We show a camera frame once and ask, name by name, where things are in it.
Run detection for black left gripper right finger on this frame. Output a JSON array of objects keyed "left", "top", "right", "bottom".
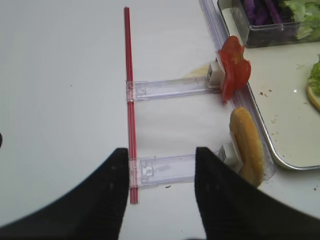
[{"left": 194, "top": 147, "right": 320, "bottom": 240}]

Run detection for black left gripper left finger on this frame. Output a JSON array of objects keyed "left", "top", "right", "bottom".
[{"left": 0, "top": 148, "right": 129, "bottom": 240}]

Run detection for white pusher block at tomato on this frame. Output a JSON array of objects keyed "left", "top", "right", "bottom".
[{"left": 206, "top": 56, "right": 226, "bottom": 89}]

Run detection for cheese slice on table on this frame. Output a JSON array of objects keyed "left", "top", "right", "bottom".
[{"left": 183, "top": 64, "right": 209, "bottom": 78}]

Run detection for red tomato slices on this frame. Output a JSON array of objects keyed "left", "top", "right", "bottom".
[{"left": 218, "top": 35, "right": 252, "bottom": 103}]

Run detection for lettuce leaf on bun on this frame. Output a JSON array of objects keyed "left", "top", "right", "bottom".
[{"left": 308, "top": 61, "right": 320, "bottom": 96}]

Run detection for green lettuce in box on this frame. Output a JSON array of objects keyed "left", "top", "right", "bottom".
[{"left": 280, "top": 0, "right": 320, "bottom": 41}]

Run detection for left red rod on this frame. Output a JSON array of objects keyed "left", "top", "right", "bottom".
[{"left": 123, "top": 6, "right": 139, "bottom": 204}]

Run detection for white pusher block at bun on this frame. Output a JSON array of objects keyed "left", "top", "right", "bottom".
[{"left": 218, "top": 132, "right": 244, "bottom": 173}]

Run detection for left upright bun half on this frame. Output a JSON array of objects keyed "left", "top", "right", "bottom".
[{"left": 229, "top": 106, "right": 265, "bottom": 188}]

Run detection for black object bottom left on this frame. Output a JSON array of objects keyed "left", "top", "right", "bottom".
[{"left": 0, "top": 133, "right": 3, "bottom": 148}]

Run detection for bottom bun on tray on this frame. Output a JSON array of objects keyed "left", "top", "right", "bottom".
[{"left": 306, "top": 83, "right": 320, "bottom": 111}]

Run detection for metal tray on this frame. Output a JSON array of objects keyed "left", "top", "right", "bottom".
[{"left": 217, "top": 0, "right": 320, "bottom": 170}]

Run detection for clear plastic salad box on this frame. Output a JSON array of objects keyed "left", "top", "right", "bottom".
[{"left": 231, "top": 0, "right": 318, "bottom": 48}]

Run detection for purple cabbage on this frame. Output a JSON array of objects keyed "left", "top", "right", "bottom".
[{"left": 240, "top": 0, "right": 283, "bottom": 26}]

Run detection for clear rail near left bun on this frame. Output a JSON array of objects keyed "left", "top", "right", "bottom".
[{"left": 129, "top": 154, "right": 196, "bottom": 188}]

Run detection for clear rail near tomato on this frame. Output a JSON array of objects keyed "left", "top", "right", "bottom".
[{"left": 133, "top": 76, "right": 220, "bottom": 101}]

